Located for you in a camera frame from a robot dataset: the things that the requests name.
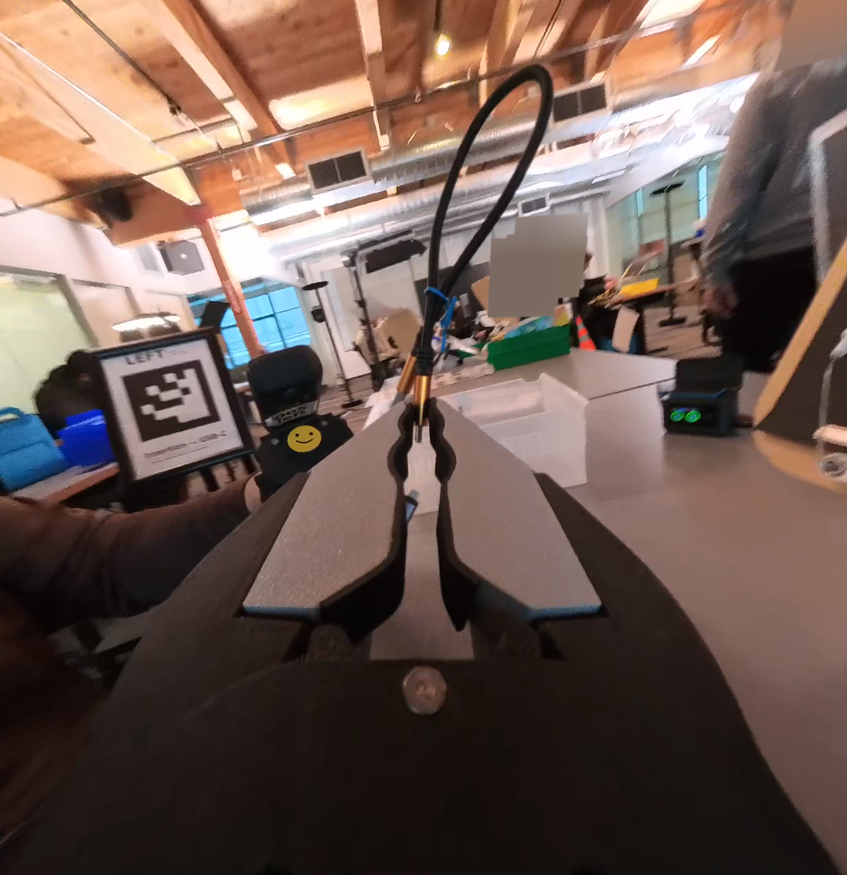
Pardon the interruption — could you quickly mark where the silver ceiling duct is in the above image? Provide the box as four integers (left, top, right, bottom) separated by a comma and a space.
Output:
239, 103, 733, 237

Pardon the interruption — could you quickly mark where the blue plastic bin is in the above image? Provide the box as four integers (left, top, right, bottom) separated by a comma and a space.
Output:
57, 409, 118, 470

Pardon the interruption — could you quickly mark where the black wall speaker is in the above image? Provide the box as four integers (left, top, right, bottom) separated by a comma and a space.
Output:
157, 239, 207, 276

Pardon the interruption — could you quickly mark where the blue twist tie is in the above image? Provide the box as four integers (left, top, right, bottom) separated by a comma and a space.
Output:
425, 286, 460, 332

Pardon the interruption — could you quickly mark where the black usb-c cable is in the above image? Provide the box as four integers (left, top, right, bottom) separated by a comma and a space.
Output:
395, 64, 555, 445

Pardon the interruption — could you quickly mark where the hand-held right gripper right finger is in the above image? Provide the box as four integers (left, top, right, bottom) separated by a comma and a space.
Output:
427, 402, 603, 631

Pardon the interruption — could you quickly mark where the black floor lamp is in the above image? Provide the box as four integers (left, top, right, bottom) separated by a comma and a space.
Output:
302, 279, 364, 411
652, 182, 687, 329

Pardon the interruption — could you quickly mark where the clear plastic bin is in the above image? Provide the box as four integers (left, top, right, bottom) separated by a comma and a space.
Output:
433, 372, 590, 488

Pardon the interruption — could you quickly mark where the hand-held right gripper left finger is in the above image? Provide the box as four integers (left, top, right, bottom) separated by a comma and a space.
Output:
242, 402, 415, 645

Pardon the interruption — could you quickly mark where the black battery charger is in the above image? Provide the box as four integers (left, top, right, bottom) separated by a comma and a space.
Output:
661, 358, 741, 436

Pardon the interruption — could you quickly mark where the wooden board stand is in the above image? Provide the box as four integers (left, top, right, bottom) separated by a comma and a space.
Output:
750, 103, 847, 494

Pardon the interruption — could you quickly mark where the blue plastic case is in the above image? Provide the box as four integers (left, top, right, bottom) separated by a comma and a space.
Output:
0, 407, 67, 494

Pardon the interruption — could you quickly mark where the person's left forearm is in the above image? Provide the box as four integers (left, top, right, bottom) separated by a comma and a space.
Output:
0, 475, 262, 855

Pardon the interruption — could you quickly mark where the green plastic bin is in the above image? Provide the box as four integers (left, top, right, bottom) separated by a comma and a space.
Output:
487, 324, 572, 371

